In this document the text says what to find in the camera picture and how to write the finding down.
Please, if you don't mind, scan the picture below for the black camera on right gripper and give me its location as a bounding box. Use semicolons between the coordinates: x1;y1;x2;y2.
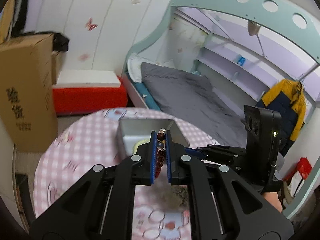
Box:
244;105;281;186

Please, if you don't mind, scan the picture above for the yellow and navy jacket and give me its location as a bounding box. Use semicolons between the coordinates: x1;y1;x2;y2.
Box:
255;79;306;156

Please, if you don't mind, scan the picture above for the grey metal tin box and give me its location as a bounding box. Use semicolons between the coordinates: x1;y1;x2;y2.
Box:
116;118;190;159

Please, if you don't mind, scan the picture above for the red and white storage bench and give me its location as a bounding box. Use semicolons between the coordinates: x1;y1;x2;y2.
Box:
53;69;128;115

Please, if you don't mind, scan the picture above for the black bag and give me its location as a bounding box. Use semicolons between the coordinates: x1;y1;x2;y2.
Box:
53;33;69;52

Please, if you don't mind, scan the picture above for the right hand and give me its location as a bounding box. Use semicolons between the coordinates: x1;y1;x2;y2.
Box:
263;192;283;212

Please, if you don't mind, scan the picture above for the dark red bead bracelet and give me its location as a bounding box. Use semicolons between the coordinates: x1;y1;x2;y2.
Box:
154;128;167;179

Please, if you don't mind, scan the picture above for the white pillow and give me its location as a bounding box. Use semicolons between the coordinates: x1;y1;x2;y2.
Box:
127;53;144;83

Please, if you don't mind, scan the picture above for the grey duvet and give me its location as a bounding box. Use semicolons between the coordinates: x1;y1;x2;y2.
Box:
141;62;247;148

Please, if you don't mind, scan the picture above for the large cardboard box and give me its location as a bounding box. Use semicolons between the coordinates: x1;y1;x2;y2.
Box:
1;34;57;152

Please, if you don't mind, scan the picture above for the pink checkered tablecloth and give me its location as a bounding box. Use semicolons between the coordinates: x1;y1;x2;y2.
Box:
33;108;219;239

